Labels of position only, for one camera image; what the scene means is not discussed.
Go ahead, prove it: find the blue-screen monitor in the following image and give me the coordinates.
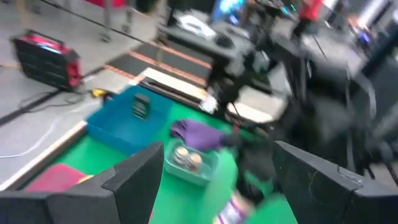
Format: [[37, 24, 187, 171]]
[[211, 0, 249, 26]]

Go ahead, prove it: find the pink-lid clear spice jar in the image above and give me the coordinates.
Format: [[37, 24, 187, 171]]
[[174, 146, 190, 167], [188, 152, 203, 172]]

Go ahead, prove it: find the coiled black cable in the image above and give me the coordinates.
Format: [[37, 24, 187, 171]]
[[216, 34, 236, 49]]

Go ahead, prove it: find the purple cloth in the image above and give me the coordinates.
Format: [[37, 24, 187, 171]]
[[170, 118, 228, 152]]

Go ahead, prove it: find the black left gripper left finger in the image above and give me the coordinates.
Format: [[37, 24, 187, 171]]
[[0, 141, 165, 224]]

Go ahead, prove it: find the green spice tin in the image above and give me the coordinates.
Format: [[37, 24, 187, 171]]
[[132, 93, 152, 121]]

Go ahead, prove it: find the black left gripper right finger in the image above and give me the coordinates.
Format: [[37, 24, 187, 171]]
[[272, 139, 398, 224]]

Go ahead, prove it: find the yellow extension cable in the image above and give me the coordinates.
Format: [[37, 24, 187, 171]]
[[91, 88, 108, 99]]

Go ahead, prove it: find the blue plastic bin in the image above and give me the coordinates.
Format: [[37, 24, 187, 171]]
[[85, 84, 175, 156]]

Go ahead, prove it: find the black-lid purple spice jar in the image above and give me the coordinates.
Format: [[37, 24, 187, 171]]
[[214, 189, 259, 224]]

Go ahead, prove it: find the grey desk with hazard tape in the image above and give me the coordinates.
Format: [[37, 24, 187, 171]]
[[104, 18, 271, 91]]

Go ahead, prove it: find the green table mat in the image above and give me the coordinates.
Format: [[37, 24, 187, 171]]
[[52, 93, 299, 224]]

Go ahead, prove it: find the clear plastic bag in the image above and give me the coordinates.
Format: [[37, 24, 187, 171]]
[[177, 14, 215, 40]]

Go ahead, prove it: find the red and black toolbox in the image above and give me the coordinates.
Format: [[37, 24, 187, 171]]
[[11, 29, 83, 93]]

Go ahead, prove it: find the light teal plastic bin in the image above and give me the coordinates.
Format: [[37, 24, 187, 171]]
[[164, 138, 221, 187]]

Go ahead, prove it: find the pink-red translucent bin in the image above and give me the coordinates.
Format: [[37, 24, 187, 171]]
[[23, 163, 90, 193]]

